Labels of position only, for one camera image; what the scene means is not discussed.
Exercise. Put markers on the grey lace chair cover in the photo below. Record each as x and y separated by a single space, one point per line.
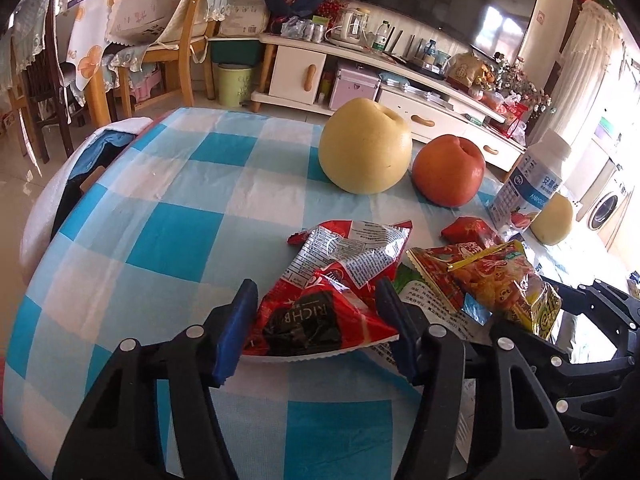
30 30

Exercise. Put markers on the glass electric kettle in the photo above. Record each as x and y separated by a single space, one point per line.
352 25

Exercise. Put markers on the white washing machine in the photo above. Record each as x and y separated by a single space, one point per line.
607 205

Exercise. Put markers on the blue checked tablecloth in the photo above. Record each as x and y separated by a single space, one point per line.
175 240

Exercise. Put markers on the dried flower bunch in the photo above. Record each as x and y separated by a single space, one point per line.
522 85

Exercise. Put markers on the yellow red snack packet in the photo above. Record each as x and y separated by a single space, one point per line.
500 280

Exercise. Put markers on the red black snack wrapper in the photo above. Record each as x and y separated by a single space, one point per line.
310 320

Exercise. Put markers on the pink carry case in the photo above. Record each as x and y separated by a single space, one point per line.
352 87

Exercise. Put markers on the white yogurt bottle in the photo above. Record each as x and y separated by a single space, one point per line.
525 185

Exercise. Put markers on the wrapped silver jars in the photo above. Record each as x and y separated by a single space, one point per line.
307 30

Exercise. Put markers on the red white wrapper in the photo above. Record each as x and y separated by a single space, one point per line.
350 250

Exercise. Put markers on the white television cabinet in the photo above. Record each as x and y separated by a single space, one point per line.
295 72

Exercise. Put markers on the dark wooden chair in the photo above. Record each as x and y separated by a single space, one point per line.
50 85

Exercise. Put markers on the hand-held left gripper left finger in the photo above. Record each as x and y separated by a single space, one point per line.
235 330

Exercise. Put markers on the clear water bottle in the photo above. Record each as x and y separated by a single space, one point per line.
381 37

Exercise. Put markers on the dining table with printed cloth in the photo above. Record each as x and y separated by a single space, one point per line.
90 35

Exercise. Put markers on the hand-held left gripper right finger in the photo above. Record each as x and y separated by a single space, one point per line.
395 320

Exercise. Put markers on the small red wrapper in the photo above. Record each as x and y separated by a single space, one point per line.
470 230

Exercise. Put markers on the white sack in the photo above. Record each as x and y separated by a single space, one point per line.
242 15

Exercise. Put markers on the white blue cloth bundle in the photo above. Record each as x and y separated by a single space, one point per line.
45 200

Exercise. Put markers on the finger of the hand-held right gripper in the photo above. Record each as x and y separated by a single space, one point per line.
600 300
575 375

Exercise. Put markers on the white printed chair cover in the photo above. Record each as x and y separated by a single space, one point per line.
145 5

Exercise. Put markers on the red apple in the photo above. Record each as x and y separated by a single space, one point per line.
447 172

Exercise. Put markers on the small yellow pear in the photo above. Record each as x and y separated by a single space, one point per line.
552 220

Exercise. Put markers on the light wooden chair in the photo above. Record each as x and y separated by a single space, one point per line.
187 25

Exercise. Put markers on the pink plastic stool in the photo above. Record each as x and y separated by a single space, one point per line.
145 87

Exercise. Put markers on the red gift bag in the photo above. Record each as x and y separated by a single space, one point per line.
515 120

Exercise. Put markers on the green storage box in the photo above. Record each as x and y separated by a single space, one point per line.
235 50

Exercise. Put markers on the gold ornament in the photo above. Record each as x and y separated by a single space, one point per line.
467 70

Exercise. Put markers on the green waste bin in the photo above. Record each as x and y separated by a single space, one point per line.
234 85

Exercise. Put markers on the large yellow pear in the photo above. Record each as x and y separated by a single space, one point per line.
365 150

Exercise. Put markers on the red green snack packet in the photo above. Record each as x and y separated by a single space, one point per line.
430 270

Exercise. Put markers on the lace covered air conditioner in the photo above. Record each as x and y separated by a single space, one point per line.
585 60

